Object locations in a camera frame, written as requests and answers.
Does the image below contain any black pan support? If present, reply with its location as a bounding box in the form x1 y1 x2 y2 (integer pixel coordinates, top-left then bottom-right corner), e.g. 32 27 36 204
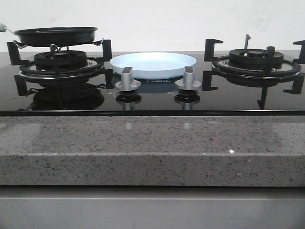
202 35 305 109
7 40 112 95

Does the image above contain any wire pan reducer ring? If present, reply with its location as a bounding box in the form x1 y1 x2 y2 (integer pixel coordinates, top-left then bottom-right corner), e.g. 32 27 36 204
13 38 105 54

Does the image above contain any right silver stove knob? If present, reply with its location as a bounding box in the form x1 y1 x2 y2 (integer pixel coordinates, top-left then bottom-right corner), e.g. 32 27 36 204
175 66 202 91

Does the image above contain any silver stove knob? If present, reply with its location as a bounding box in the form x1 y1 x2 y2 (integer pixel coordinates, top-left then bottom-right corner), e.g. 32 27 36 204
175 66 202 91
115 67 141 92

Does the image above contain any right black gas burner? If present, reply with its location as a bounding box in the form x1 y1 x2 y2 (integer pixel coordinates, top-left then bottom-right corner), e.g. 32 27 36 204
228 49 269 70

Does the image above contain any light blue plate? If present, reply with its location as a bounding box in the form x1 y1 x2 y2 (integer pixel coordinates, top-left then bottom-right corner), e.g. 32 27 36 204
110 52 196 80

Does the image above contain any right black pan support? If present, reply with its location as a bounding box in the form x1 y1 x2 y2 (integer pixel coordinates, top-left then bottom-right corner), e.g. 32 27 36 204
202 35 305 109

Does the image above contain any black gas burner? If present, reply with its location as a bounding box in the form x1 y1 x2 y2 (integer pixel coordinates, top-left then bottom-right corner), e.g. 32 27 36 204
228 49 269 70
34 50 87 71

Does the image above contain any black frying pan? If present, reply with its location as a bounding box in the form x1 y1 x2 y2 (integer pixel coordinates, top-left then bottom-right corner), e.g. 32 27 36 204
14 27 98 47

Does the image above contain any black glass gas hob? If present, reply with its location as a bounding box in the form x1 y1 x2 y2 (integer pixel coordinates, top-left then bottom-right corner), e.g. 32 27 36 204
0 52 305 116

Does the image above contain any grey cabinet front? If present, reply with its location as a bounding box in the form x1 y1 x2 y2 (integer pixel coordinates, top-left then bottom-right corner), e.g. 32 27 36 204
0 187 305 229

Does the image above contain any left black pan support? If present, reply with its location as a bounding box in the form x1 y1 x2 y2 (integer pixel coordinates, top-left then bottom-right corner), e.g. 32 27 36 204
7 40 112 95

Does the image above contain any left black gas burner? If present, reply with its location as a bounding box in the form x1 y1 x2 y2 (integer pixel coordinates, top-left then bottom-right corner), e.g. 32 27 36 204
34 50 87 71

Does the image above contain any left silver stove knob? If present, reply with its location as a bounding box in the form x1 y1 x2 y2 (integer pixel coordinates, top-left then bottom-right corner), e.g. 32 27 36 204
115 67 141 92

